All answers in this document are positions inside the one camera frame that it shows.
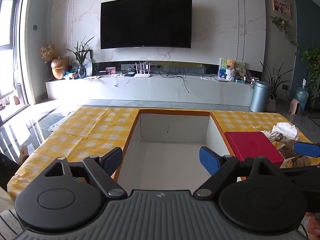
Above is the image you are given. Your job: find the white paper towel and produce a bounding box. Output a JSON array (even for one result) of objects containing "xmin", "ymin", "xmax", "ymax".
[{"xmin": 271, "ymin": 122, "xmax": 299, "ymax": 143}]

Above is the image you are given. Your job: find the framed wall picture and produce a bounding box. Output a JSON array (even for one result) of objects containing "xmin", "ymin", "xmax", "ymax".
[{"xmin": 272, "ymin": 0, "xmax": 292, "ymax": 18}]

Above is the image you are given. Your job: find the red flat box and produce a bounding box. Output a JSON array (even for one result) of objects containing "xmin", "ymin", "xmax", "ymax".
[{"xmin": 224, "ymin": 131, "xmax": 285, "ymax": 168}]

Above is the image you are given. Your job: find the person's right hand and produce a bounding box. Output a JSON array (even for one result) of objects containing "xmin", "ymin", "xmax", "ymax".
[{"xmin": 304, "ymin": 212, "xmax": 320, "ymax": 240}]

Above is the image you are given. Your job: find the striped shirt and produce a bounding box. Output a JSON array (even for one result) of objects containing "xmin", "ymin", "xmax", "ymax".
[{"xmin": 0, "ymin": 209, "xmax": 23, "ymax": 240}]

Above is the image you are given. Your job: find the dried flower bunch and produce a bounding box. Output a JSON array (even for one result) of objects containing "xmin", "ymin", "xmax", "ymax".
[{"xmin": 40, "ymin": 44, "xmax": 57, "ymax": 63}]

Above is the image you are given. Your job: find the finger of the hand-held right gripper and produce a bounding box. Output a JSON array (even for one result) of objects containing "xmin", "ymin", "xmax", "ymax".
[
  {"xmin": 294, "ymin": 141, "xmax": 320, "ymax": 158},
  {"xmin": 280, "ymin": 166, "xmax": 320, "ymax": 178}
]

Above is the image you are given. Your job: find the green plant in glass vase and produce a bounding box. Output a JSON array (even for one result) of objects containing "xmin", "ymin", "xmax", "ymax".
[{"xmin": 67, "ymin": 36, "xmax": 95, "ymax": 78}]

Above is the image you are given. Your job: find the bushy green pothos plant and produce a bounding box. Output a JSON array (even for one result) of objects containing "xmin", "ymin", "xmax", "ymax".
[{"xmin": 300, "ymin": 46, "xmax": 320, "ymax": 100}]

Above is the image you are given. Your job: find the green picture book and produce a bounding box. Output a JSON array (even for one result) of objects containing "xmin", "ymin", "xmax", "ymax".
[{"xmin": 219, "ymin": 58, "xmax": 247, "ymax": 79}]

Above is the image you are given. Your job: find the white cardboard box orange rim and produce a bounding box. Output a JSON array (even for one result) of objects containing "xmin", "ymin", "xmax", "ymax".
[{"xmin": 113, "ymin": 108, "xmax": 247, "ymax": 192}]

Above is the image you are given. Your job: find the long-leaf potted plant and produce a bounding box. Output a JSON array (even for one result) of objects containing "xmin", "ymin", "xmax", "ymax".
[{"xmin": 260, "ymin": 60, "xmax": 294, "ymax": 100}]

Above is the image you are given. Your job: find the white marble television cabinet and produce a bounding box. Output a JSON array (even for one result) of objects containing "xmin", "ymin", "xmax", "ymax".
[{"xmin": 45, "ymin": 74, "xmax": 254, "ymax": 107}]

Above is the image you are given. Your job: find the white router with antennas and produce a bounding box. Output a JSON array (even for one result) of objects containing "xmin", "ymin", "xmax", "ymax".
[{"xmin": 134, "ymin": 62, "xmax": 151, "ymax": 78}]

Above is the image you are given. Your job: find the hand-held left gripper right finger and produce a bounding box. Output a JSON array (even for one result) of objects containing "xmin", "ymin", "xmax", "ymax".
[{"xmin": 193, "ymin": 146, "xmax": 280, "ymax": 200}]

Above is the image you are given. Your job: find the yellow checkered tablecloth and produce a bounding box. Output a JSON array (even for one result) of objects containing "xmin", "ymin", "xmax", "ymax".
[{"xmin": 7, "ymin": 106, "xmax": 320, "ymax": 200}]

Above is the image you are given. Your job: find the blue snack bag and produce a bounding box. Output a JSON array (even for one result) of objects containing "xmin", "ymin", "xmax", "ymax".
[{"xmin": 62, "ymin": 70, "xmax": 78, "ymax": 80}]

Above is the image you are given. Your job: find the silver trash can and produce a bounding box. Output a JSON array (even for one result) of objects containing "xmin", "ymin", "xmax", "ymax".
[{"xmin": 249, "ymin": 80, "xmax": 272, "ymax": 113}]

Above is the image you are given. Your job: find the black wall television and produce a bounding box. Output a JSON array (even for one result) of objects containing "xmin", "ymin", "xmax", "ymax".
[{"xmin": 100, "ymin": 0, "xmax": 193, "ymax": 50}]

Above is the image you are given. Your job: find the golden acorn jar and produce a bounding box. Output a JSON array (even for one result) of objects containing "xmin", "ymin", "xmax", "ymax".
[{"xmin": 51, "ymin": 57, "xmax": 68, "ymax": 80}]

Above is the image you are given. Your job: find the brown fluffy towel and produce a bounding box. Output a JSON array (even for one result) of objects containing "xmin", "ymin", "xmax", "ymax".
[{"xmin": 277, "ymin": 139, "xmax": 313, "ymax": 168}]

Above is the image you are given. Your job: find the pink heater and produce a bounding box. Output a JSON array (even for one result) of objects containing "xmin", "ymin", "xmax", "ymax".
[{"xmin": 290, "ymin": 98, "xmax": 301, "ymax": 115}]

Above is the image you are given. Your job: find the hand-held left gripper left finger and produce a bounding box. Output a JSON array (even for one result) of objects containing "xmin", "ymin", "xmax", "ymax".
[{"xmin": 44, "ymin": 147, "xmax": 128, "ymax": 200}]

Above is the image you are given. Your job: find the black cable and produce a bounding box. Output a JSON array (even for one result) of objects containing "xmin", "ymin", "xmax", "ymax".
[{"xmin": 157, "ymin": 69, "xmax": 190, "ymax": 94}]

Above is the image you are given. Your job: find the sliding glass door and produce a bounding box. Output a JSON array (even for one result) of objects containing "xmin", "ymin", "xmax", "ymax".
[{"xmin": 0, "ymin": 0, "xmax": 33, "ymax": 120}]

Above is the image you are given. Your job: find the blue water jug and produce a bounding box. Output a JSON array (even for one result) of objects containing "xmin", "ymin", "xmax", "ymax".
[{"xmin": 295, "ymin": 85, "xmax": 309, "ymax": 110}]

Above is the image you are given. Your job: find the woven basket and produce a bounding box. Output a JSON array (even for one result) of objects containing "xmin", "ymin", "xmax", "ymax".
[{"xmin": 267, "ymin": 94, "xmax": 277, "ymax": 112}]

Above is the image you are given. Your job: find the black framed picture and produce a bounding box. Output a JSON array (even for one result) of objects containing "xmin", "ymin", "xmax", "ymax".
[{"xmin": 75, "ymin": 49, "xmax": 93, "ymax": 64}]

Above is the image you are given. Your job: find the hanging vine plant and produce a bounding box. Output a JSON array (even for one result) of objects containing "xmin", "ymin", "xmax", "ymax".
[{"xmin": 270, "ymin": 16, "xmax": 299, "ymax": 48}]

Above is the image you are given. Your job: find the stack of papers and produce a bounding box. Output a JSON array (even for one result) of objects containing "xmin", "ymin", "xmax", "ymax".
[{"xmin": 49, "ymin": 116, "xmax": 66, "ymax": 132}]

